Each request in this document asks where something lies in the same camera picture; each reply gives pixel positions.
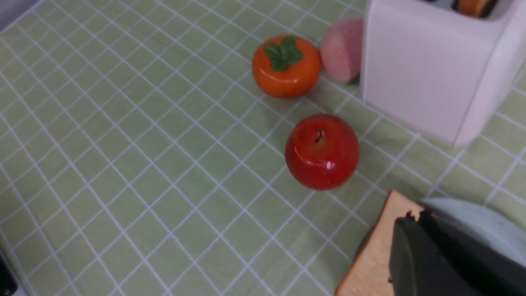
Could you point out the orange persimmon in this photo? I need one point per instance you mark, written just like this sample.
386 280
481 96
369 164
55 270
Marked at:
286 67

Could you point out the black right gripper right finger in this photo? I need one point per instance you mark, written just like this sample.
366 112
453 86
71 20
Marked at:
496 274

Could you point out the green checkered tablecloth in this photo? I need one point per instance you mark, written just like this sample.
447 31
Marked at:
128 105

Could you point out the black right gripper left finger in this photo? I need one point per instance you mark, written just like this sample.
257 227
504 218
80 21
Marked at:
425 260

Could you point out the red apple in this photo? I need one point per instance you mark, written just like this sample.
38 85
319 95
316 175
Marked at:
322 152

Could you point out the pink peach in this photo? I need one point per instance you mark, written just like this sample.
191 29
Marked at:
341 50

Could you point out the white toaster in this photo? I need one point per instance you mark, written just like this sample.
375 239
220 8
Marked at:
439 71

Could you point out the toast slice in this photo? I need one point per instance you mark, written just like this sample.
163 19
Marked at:
376 250
474 8

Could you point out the light blue round plate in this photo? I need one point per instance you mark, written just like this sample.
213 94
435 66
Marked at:
484 224

